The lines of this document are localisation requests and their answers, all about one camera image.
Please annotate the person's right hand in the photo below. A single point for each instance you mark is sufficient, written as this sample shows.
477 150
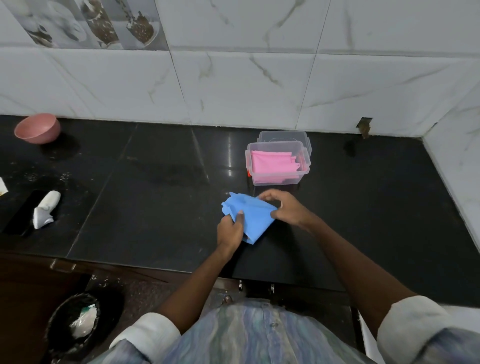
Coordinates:
292 212

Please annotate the white crumpled paper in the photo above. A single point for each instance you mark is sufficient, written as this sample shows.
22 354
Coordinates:
84 322

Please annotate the person's right forearm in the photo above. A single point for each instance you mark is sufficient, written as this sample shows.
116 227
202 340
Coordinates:
360 277

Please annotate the pink bowl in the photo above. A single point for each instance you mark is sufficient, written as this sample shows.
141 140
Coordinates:
37 129

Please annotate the black trash bin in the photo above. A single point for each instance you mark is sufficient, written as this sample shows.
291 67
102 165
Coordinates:
56 326

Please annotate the person's foot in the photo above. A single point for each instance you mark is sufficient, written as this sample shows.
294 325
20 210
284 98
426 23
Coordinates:
226 300

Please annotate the white squeezed tube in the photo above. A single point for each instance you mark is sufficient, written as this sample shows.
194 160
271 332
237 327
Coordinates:
45 210

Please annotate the black phone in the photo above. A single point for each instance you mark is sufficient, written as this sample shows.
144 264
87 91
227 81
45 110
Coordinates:
20 213

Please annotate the person's left hand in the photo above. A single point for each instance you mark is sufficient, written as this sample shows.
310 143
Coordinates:
229 234

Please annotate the transparent box lid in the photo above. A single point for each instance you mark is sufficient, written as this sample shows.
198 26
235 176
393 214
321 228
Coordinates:
285 135

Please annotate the beige paper scrap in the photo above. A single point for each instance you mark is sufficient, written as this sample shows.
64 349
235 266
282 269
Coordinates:
3 187

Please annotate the transparent plastic box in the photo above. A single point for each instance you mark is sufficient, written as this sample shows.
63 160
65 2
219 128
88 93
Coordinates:
305 167

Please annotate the person's left forearm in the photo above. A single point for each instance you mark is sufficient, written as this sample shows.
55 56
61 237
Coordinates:
195 292

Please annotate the blue streaked shirt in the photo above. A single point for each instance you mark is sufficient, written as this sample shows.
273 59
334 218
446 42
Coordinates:
255 337

